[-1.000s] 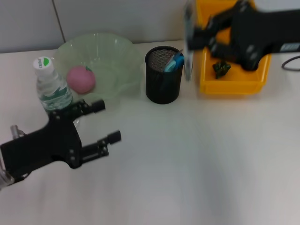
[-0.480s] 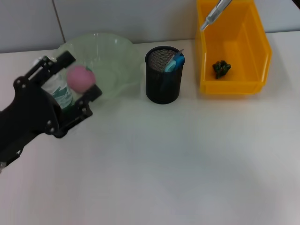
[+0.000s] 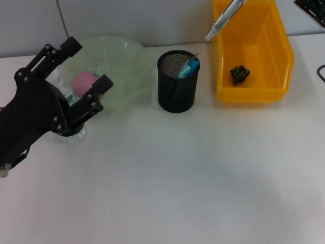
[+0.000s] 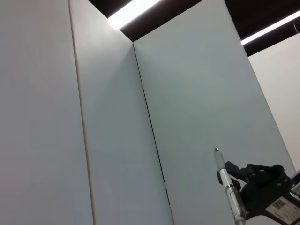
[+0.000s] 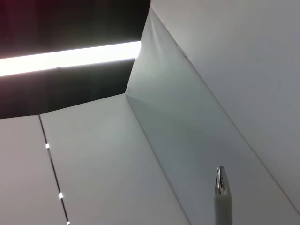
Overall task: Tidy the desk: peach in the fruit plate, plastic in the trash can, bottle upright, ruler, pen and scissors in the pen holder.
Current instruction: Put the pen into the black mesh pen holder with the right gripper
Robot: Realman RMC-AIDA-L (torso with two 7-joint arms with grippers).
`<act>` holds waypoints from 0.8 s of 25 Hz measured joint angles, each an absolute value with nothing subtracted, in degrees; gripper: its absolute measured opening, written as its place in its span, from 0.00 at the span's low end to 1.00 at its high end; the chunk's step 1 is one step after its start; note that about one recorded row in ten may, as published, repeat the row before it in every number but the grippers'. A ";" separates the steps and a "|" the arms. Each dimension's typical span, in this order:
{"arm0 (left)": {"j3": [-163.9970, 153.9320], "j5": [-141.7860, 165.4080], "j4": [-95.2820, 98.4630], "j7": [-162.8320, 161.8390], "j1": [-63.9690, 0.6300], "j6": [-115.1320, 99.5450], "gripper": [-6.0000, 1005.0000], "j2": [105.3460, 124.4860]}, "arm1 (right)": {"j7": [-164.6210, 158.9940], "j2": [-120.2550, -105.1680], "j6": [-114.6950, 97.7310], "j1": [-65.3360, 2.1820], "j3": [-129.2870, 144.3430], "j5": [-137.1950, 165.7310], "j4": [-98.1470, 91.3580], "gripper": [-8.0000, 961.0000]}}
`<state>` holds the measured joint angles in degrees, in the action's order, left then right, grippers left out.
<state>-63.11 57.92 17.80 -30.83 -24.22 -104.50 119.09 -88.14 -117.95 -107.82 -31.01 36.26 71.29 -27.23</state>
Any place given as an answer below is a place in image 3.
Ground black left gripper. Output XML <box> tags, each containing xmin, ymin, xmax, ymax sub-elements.
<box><xmin>0</xmin><ymin>37</ymin><xmax>114</xmax><ymax>168</ymax></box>

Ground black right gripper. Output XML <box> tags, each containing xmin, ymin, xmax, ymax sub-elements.
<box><xmin>294</xmin><ymin>0</ymin><xmax>325</xmax><ymax>28</ymax></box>

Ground pink peach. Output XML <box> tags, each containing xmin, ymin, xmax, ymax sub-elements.
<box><xmin>72</xmin><ymin>71</ymin><xmax>101</xmax><ymax>99</ymax></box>

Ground clear water bottle green label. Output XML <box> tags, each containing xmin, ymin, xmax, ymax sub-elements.
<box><xmin>47</xmin><ymin>67</ymin><xmax>87</xmax><ymax>144</ymax></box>

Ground silver ballpoint pen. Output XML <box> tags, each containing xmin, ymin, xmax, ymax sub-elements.
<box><xmin>205</xmin><ymin>0</ymin><xmax>248</xmax><ymax>41</ymax></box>

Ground green plastic wrapper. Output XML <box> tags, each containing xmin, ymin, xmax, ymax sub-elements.
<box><xmin>230</xmin><ymin>65</ymin><xmax>251</xmax><ymax>86</ymax></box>

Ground blue scissors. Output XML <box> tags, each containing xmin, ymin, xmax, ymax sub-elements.
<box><xmin>175</xmin><ymin>59</ymin><xmax>200</xmax><ymax>100</ymax></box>

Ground clear plastic ruler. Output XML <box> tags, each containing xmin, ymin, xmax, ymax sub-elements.
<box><xmin>180</xmin><ymin>52</ymin><xmax>200</xmax><ymax>77</ymax></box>

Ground pale green glass fruit bowl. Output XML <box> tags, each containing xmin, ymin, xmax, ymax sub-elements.
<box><xmin>57</xmin><ymin>35</ymin><xmax>156</xmax><ymax>112</ymax></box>

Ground black mesh pen cup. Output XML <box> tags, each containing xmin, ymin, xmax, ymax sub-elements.
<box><xmin>156</xmin><ymin>50</ymin><xmax>201</xmax><ymax>114</ymax></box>

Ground yellow plastic storage bin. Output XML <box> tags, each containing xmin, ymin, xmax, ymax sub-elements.
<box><xmin>212</xmin><ymin>0</ymin><xmax>296</xmax><ymax>104</ymax></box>

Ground left wrist connector cable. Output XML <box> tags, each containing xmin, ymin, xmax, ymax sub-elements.
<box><xmin>0</xmin><ymin>149</ymin><xmax>28</xmax><ymax>178</ymax></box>

